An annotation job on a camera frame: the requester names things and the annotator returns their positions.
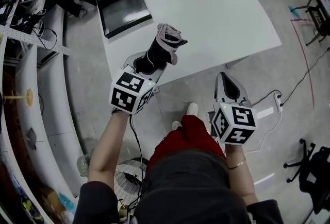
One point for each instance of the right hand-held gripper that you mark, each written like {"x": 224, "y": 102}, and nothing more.
{"x": 237, "y": 122}

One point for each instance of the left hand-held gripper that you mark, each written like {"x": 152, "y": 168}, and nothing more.
{"x": 129, "y": 91}

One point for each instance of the black umbrella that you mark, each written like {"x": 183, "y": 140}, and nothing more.
{"x": 159, "y": 50}

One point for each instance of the person's right forearm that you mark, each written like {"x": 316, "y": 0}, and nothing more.
{"x": 239, "y": 181}

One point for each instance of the person's left forearm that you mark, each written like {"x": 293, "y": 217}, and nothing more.
{"x": 108, "y": 151}

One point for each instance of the white shoe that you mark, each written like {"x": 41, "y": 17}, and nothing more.
{"x": 176, "y": 125}
{"x": 192, "y": 109}

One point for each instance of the white power strip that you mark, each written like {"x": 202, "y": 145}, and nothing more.
{"x": 279, "y": 102}

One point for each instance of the black rectangular tray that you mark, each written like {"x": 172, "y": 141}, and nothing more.
{"x": 123, "y": 11}

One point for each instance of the red trousers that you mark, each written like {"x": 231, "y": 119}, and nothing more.
{"x": 188, "y": 140}

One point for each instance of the white table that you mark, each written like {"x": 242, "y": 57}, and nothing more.
{"x": 206, "y": 11}

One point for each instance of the white shelf rack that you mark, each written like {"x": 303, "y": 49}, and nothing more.
{"x": 49, "y": 94}

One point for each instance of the black metal stool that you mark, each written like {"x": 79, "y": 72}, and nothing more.
{"x": 317, "y": 17}

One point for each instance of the black top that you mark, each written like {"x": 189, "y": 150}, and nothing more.
{"x": 180, "y": 192}

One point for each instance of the metal mesh colander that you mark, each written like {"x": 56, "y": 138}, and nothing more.
{"x": 83, "y": 166}

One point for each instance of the wooden stand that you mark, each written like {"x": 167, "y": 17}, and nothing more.
{"x": 29, "y": 96}

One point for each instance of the black office chair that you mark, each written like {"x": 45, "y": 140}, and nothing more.
{"x": 314, "y": 174}

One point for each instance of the grey cap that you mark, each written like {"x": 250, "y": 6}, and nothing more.
{"x": 31, "y": 138}

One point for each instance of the light blue plastic bag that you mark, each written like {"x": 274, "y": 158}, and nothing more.
{"x": 65, "y": 202}

